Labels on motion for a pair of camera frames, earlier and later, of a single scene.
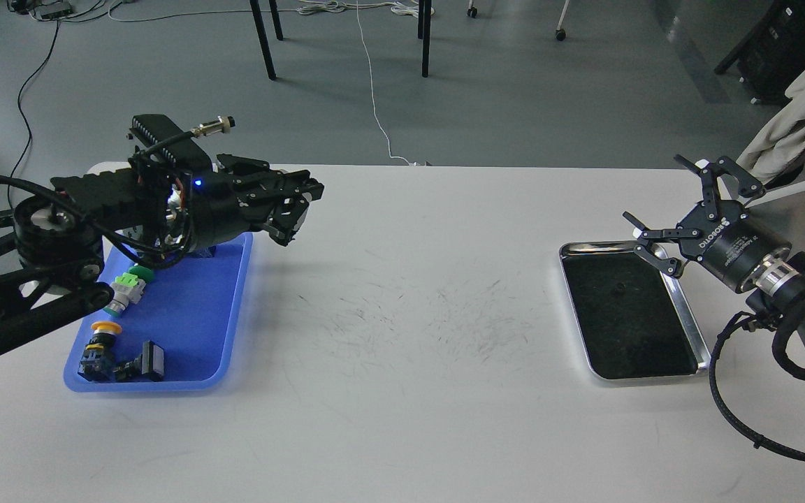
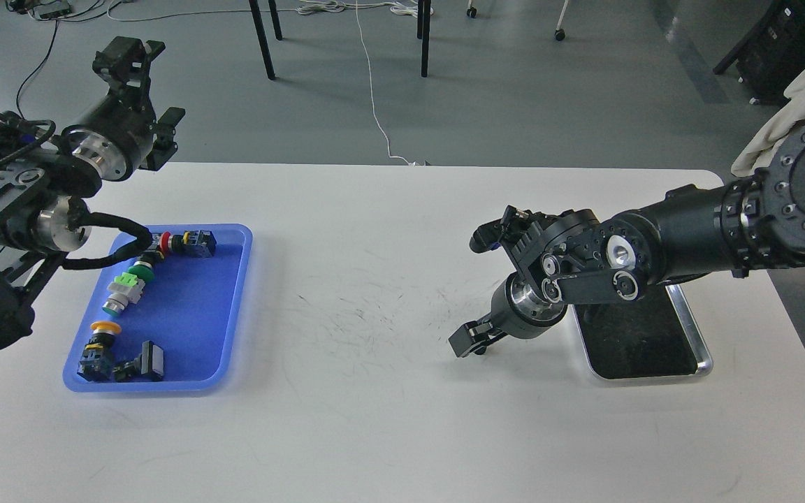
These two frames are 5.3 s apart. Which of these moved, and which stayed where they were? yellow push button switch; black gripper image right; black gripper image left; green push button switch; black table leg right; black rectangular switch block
Moved: black gripper image right; black gripper image left
Stayed: black rectangular switch block; green push button switch; yellow push button switch; black table leg right
